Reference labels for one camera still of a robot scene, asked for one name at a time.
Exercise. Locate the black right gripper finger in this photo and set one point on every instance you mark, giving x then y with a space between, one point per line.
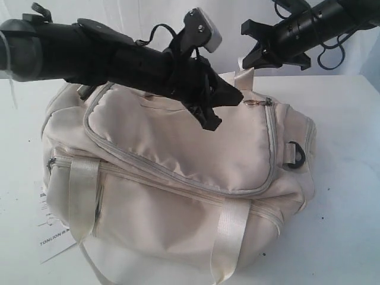
261 58

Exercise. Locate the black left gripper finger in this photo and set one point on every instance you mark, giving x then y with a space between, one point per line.
221 93
204 114

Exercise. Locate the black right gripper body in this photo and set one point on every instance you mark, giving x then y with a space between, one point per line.
283 39

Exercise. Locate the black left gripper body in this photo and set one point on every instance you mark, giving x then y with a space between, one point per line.
156 72

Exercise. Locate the cream fabric duffel bag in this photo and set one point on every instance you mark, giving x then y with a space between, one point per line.
135 170

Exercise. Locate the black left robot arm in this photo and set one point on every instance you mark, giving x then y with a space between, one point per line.
90 53

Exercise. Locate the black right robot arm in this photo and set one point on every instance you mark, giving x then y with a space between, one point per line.
328 24

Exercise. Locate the white paper product tag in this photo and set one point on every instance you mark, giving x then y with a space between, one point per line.
52 237

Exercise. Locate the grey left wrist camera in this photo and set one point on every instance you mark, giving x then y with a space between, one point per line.
206 33

